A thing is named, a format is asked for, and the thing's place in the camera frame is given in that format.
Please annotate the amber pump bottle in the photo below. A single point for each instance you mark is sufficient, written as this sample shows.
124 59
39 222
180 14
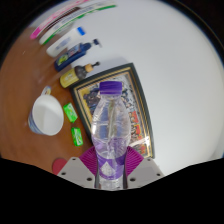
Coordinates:
71 77

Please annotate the white blue tall tube box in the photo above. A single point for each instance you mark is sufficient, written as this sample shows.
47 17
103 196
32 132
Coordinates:
71 20

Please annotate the framed group picture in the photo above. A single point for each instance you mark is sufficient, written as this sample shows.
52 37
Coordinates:
140 116

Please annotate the white blue-capped bottle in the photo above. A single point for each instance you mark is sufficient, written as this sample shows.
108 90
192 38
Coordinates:
63 41

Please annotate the flat round red coaster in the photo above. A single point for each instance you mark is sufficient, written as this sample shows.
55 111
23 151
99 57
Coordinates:
59 165

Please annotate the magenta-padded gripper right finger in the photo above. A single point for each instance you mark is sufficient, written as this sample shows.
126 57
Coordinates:
145 170

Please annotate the blue patterned white mug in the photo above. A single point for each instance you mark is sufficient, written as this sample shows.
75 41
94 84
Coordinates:
46 115

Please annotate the dark blue pump bottle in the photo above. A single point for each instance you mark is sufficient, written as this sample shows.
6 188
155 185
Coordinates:
71 53

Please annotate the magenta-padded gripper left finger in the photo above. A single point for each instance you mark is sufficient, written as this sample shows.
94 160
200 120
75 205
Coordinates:
76 171

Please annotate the green packet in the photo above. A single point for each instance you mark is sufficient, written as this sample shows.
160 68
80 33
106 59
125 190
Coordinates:
77 136
70 112

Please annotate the pink tall tube box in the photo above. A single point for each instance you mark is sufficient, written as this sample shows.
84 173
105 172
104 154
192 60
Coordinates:
55 18

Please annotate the clear purple-capped water bottle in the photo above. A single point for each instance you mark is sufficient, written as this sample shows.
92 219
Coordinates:
111 133

